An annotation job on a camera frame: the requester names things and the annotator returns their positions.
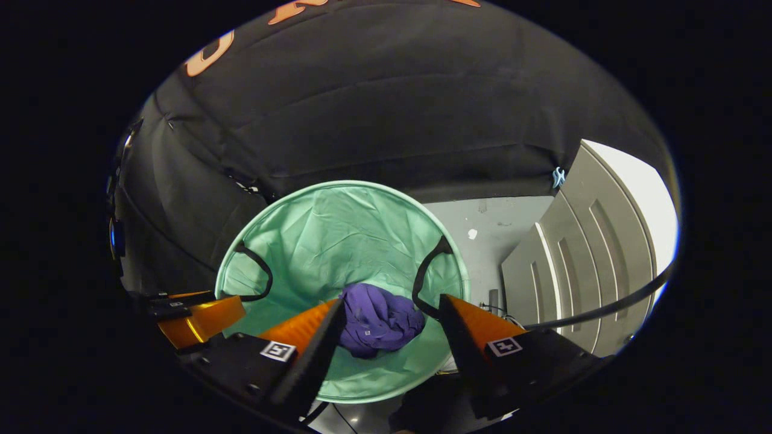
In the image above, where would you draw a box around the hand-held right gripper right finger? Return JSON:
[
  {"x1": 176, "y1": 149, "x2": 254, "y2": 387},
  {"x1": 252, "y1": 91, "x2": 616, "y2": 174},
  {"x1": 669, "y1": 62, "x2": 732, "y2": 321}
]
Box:
[{"x1": 438, "y1": 294, "x2": 607, "y2": 421}]

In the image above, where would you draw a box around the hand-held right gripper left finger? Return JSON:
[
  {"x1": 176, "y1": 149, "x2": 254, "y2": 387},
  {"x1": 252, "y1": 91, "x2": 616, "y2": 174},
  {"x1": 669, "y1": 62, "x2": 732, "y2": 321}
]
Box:
[{"x1": 178, "y1": 298, "x2": 348, "y2": 423}]

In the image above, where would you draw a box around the purple corduroy jacket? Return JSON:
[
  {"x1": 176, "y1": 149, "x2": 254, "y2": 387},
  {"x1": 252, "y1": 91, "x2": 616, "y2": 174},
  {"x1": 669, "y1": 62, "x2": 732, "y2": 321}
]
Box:
[{"x1": 337, "y1": 283, "x2": 426, "y2": 360}]

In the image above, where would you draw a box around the green laundry hamper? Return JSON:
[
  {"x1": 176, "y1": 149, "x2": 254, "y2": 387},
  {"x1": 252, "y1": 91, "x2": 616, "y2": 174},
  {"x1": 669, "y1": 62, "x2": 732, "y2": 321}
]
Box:
[{"x1": 215, "y1": 180, "x2": 471, "y2": 404}]

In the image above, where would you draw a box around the black clothes rack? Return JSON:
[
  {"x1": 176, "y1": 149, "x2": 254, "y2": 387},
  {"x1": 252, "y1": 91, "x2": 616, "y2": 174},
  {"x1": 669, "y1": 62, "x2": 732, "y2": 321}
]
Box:
[{"x1": 522, "y1": 259, "x2": 677, "y2": 332}]

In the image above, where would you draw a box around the grey panelled door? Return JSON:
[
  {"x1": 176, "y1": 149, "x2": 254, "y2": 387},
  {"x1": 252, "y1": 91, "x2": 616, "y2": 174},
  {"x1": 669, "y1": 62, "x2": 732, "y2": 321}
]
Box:
[{"x1": 501, "y1": 140, "x2": 680, "y2": 357}]

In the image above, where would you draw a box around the black backdrop cloth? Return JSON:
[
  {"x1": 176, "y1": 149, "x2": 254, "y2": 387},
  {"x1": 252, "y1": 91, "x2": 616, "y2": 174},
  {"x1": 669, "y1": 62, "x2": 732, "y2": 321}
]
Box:
[{"x1": 115, "y1": 0, "x2": 664, "y2": 296}]

